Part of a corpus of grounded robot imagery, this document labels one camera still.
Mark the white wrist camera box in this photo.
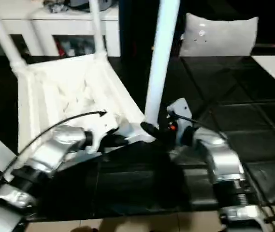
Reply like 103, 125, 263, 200
87, 114, 121, 155
167, 98, 193, 145

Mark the white cabinet with glass doors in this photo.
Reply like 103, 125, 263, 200
0, 0, 121, 58

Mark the grey pillow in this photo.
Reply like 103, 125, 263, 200
178, 13, 260, 58

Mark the grey black bag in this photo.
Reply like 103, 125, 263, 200
43, 0, 118, 13

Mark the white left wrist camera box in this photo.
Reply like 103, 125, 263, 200
87, 114, 121, 155

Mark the white plastic table top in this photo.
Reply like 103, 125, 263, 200
16, 53, 157, 160

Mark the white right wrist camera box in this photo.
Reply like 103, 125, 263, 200
167, 98, 193, 145

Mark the black work mat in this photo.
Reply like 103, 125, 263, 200
0, 53, 275, 220

